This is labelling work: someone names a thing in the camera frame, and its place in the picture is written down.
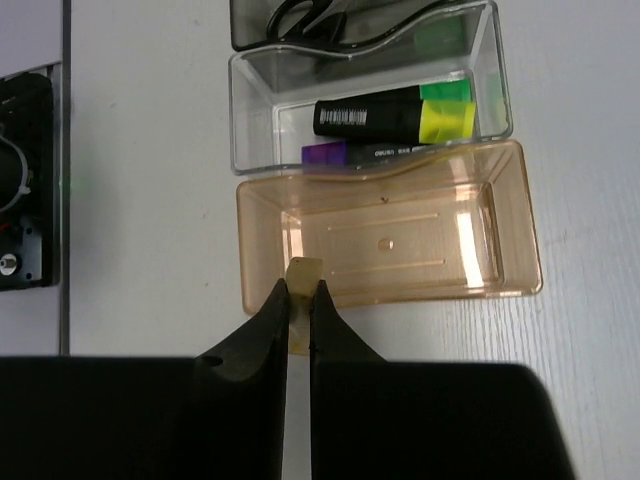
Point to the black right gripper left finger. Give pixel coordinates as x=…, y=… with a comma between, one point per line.
x=219, y=415

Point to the green cap black highlighter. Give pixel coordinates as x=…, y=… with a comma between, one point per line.
x=454, y=90

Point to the clear plastic container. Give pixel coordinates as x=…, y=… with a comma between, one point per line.
x=273, y=89

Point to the orange plastic container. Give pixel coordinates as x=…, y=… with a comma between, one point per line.
x=450, y=224

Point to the yellow cap black highlighter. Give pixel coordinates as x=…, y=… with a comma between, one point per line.
x=410, y=121

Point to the yellow eraser block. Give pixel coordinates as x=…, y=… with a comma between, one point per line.
x=303, y=275

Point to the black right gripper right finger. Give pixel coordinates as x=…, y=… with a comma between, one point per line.
x=372, y=418

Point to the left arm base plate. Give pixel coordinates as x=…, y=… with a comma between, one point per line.
x=29, y=182

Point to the black handled scissors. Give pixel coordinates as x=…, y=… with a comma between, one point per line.
x=316, y=20

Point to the purple cap black highlighter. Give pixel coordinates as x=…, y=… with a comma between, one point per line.
x=354, y=153

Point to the smoky grey plastic container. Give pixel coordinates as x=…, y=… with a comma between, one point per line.
x=350, y=25

